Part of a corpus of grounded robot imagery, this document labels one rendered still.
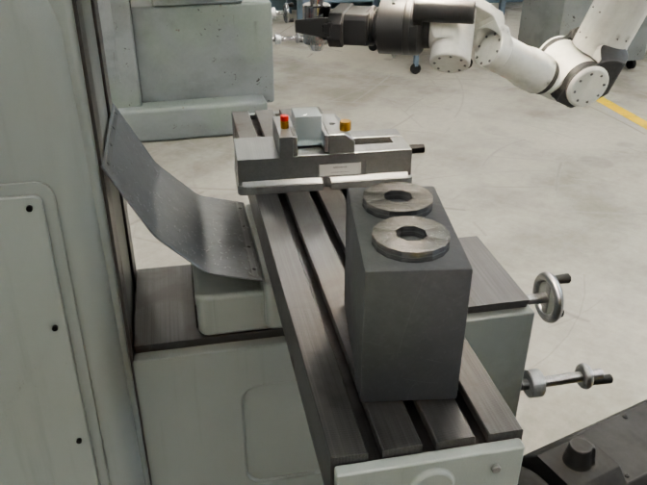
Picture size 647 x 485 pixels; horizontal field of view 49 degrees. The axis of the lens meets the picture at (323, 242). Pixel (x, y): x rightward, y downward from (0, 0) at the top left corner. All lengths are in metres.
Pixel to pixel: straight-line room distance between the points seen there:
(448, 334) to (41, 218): 0.63
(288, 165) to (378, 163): 0.18
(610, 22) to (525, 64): 0.15
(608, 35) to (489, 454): 0.76
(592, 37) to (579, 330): 1.54
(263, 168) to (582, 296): 1.78
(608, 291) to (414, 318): 2.19
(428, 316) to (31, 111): 0.62
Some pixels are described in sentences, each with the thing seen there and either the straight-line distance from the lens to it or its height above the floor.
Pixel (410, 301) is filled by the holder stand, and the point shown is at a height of 1.06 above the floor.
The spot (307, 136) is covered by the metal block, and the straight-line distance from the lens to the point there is 1.39.
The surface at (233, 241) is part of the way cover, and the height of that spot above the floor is 0.84.
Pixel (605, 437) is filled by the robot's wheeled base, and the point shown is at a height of 0.59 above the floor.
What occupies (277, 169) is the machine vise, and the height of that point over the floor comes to 0.95.
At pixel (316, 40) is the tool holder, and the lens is 1.24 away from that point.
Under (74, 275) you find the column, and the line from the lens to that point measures 1.18.
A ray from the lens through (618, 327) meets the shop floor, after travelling 2.76.
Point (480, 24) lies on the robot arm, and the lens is 1.27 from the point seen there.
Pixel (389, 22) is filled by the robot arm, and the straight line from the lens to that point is 1.19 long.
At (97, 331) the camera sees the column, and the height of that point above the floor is 0.79.
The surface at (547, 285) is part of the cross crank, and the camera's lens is 1.66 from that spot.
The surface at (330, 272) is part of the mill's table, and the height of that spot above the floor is 0.91.
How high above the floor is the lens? 1.49
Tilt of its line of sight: 29 degrees down
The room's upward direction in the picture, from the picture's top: straight up
